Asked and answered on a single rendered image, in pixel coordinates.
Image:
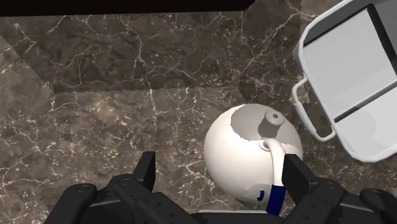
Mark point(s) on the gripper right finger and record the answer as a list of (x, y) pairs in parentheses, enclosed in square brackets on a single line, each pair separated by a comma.
[(322, 195)]

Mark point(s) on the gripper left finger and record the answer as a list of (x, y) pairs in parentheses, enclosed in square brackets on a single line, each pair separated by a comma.
[(133, 192)]

